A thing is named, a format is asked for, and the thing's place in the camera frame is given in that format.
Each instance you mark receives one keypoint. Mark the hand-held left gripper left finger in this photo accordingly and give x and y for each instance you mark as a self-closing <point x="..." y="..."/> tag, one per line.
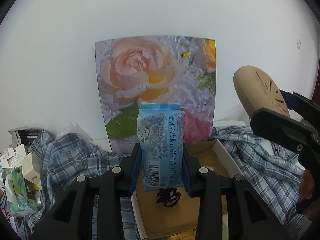
<point x="132" y="170"/>

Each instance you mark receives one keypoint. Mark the blue plaid cloth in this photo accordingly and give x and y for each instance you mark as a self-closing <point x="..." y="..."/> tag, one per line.
<point x="255" y="155"/>

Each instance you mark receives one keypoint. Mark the brown wooden door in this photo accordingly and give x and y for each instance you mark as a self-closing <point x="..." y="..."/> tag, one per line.
<point x="317" y="82"/>

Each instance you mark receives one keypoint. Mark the light blue wipes packet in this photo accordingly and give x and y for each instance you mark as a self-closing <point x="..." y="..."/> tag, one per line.
<point x="160" y="142"/>

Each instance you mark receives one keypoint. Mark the clear plastic bag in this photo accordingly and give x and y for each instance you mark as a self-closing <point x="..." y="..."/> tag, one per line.
<point x="75" y="130"/>

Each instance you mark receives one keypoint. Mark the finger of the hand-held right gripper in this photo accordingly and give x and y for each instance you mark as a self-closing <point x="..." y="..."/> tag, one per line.
<point x="290" y="100"/>
<point x="275" y="125"/>

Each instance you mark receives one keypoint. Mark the floral rose painting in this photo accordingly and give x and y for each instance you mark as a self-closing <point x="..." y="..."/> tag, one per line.
<point x="130" y="67"/>

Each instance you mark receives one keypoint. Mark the green floral tissue pack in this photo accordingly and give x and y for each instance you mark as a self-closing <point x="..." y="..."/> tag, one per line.
<point x="17" y="192"/>

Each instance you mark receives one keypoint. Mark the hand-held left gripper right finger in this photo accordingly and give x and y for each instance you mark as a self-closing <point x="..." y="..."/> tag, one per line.
<point x="187" y="175"/>

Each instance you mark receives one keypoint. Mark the small beige carton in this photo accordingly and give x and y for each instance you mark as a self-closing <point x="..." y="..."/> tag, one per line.
<point x="31" y="167"/>

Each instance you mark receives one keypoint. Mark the beige round vented device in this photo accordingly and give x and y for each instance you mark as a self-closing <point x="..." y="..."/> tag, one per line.
<point x="252" y="85"/>

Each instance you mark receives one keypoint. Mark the cardboard box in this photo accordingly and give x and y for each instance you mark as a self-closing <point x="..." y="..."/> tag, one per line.
<point x="162" y="220"/>

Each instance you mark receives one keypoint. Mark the white wall switch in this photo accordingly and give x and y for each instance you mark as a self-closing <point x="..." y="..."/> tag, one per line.
<point x="299" y="42"/>

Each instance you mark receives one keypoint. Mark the grey storage basket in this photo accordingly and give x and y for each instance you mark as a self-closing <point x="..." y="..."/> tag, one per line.
<point x="25" y="136"/>

